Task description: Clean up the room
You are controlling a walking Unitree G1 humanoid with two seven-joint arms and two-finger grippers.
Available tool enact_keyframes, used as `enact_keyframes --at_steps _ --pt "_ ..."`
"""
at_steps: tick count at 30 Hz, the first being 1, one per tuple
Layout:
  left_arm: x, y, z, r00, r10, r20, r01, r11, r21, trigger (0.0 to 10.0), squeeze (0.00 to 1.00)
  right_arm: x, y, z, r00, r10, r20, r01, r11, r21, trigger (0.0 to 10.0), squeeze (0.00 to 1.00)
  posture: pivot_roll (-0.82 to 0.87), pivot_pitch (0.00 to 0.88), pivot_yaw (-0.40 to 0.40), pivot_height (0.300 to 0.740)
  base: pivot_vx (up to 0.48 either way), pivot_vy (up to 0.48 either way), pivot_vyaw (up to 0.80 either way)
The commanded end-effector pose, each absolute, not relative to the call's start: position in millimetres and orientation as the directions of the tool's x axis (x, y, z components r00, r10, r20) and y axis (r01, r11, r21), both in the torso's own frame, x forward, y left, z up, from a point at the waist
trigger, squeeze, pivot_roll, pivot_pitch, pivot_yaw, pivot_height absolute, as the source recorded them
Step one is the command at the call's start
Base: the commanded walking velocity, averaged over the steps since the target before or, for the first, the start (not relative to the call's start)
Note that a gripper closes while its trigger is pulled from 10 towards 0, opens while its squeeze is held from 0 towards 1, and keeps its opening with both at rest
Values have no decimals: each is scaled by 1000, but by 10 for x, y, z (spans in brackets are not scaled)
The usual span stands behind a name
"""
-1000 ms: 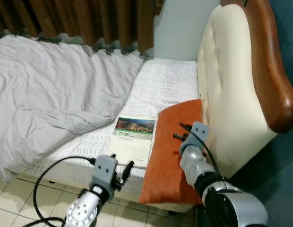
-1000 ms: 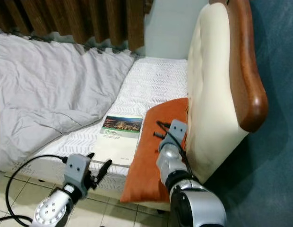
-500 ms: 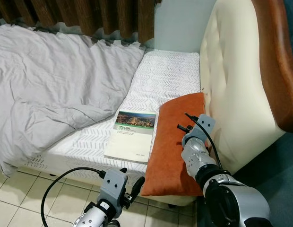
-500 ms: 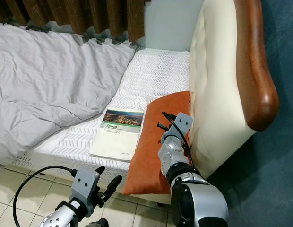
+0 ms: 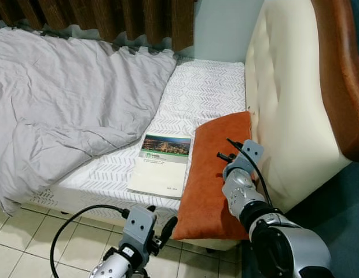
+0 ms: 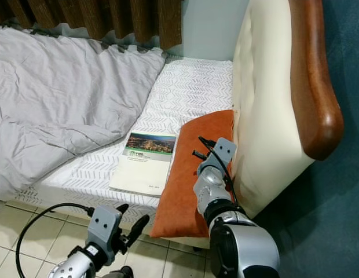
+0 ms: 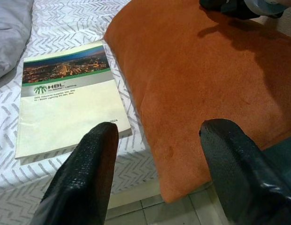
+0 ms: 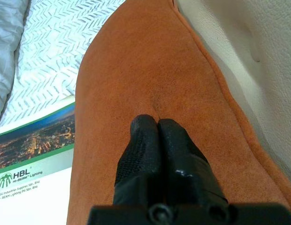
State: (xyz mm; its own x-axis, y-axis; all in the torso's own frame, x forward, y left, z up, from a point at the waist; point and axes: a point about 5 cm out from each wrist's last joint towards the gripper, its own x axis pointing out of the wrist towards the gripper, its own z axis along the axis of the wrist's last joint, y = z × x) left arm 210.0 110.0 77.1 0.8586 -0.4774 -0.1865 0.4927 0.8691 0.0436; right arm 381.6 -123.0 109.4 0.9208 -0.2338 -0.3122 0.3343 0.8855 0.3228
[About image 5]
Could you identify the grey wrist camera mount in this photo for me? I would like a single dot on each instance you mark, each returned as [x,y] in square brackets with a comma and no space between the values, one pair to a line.
[138,229]
[251,153]

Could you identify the white booklet city photo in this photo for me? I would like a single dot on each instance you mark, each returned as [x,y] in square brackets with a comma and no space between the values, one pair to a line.
[159,174]

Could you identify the white patterned mattress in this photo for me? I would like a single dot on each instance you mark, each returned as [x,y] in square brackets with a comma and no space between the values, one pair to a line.
[197,87]

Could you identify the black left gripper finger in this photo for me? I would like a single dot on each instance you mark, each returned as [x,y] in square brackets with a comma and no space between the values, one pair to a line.
[169,228]
[151,208]

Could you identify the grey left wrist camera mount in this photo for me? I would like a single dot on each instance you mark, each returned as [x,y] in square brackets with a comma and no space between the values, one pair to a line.
[138,229]

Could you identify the brown curtain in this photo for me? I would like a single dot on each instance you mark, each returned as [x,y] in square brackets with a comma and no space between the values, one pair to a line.
[110,20]

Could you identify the grey bed sheet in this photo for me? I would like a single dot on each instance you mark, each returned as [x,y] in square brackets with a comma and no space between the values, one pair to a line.
[63,98]

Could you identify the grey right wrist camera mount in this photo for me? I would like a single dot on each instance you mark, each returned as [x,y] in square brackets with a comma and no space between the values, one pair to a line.
[251,153]

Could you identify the orange pillow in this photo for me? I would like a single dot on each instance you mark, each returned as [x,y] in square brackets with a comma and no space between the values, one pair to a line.
[208,191]

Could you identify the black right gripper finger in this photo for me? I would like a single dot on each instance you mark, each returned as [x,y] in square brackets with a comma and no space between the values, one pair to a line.
[224,156]
[234,142]

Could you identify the cream tufted headboard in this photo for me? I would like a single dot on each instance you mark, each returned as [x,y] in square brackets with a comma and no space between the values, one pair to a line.
[289,87]

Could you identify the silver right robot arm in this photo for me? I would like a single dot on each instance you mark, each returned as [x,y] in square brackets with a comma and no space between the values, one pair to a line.
[272,231]

